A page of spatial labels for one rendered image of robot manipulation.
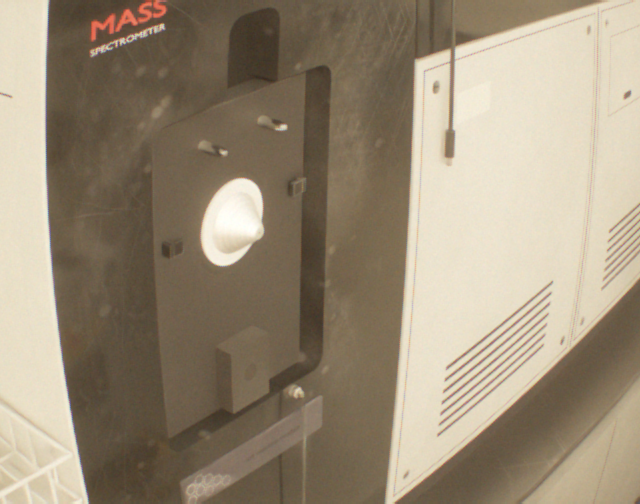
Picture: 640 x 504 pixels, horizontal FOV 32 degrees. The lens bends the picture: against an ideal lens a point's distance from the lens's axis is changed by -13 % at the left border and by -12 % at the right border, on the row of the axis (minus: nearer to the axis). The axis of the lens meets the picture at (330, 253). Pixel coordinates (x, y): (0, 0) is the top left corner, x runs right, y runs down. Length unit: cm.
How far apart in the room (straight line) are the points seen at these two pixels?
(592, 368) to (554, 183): 39
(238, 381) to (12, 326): 21
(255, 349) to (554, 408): 68
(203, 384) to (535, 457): 61
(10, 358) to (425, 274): 44
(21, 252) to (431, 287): 48
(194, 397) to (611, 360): 85
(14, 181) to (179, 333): 21
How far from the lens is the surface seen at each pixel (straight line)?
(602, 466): 166
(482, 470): 139
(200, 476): 92
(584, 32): 130
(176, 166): 80
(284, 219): 91
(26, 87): 69
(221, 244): 85
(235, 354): 89
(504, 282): 124
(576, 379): 158
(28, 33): 68
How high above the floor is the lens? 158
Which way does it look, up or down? 27 degrees down
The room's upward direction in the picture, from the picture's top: 2 degrees clockwise
